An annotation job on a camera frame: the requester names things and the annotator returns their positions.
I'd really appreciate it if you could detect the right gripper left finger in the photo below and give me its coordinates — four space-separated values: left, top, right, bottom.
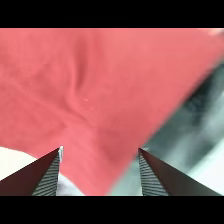
0 145 64 197

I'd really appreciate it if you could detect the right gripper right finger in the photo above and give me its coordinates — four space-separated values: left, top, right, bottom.
137 147 222 197

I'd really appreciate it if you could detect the red garment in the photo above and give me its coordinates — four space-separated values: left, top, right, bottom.
0 27 224 197

